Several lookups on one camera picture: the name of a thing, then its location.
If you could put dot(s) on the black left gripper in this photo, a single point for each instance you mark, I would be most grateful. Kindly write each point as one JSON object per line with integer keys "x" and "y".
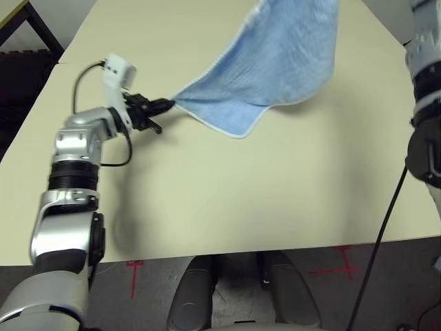
{"x": 138, "y": 110}

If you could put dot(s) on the light blue towel white trim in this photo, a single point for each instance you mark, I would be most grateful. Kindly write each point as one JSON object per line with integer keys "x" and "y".
{"x": 275, "y": 69}

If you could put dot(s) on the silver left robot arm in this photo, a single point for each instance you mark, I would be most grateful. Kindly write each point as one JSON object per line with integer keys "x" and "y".
{"x": 76, "y": 138}

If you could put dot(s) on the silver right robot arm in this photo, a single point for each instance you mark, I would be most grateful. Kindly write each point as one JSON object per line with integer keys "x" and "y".
{"x": 425, "y": 41}

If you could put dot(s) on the black foam floor mat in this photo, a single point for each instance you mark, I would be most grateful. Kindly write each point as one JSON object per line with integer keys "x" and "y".
{"x": 20, "y": 96}

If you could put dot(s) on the grey robot torso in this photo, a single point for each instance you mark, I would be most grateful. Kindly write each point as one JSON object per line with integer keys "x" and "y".
{"x": 241, "y": 327}

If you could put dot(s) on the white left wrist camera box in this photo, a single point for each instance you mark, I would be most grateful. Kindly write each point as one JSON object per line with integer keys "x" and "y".
{"x": 119, "y": 70}

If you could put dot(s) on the side table black frame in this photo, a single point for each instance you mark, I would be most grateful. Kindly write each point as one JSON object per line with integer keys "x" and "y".
{"x": 8, "y": 10}

